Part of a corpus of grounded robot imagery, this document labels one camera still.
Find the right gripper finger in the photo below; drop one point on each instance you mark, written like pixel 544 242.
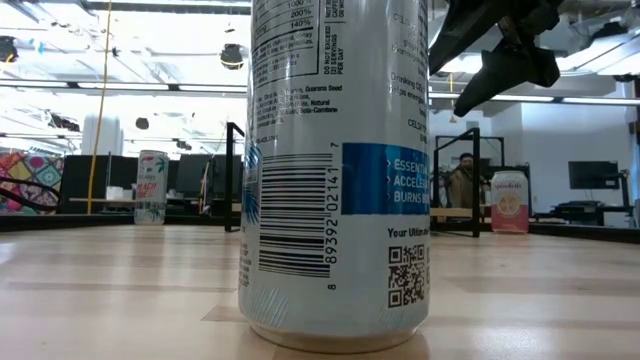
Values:
pixel 470 30
pixel 520 67

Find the wooden shelf black metal legs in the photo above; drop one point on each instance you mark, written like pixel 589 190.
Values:
pixel 228 175

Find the long ceiling light strip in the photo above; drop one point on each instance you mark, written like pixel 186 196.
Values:
pixel 590 100
pixel 210 88

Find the black monitor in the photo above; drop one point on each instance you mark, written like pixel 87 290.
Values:
pixel 592 175

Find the person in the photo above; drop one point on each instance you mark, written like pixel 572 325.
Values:
pixel 462 185

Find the pink white Spindrift can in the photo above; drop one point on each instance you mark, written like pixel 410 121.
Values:
pixel 509 202

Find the black monitor stand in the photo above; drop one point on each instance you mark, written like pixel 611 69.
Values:
pixel 625 187

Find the black desk equipment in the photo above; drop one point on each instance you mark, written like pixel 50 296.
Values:
pixel 592 212

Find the black dome ceiling fixture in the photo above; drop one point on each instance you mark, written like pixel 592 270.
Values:
pixel 232 55

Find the small black round fixture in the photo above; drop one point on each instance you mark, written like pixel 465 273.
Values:
pixel 142 123

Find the white peach vibe can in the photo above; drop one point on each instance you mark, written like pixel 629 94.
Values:
pixel 151 187

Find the white column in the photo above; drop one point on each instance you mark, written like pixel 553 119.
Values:
pixel 102 135

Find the white box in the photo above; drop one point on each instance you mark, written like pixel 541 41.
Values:
pixel 117 193

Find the black desk partition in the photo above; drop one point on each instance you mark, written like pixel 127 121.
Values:
pixel 80 175

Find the colourful patterned quilt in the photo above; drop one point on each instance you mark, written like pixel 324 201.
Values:
pixel 35 167

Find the black aluminium rig frame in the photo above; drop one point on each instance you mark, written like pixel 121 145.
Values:
pixel 75 222
pixel 600 234

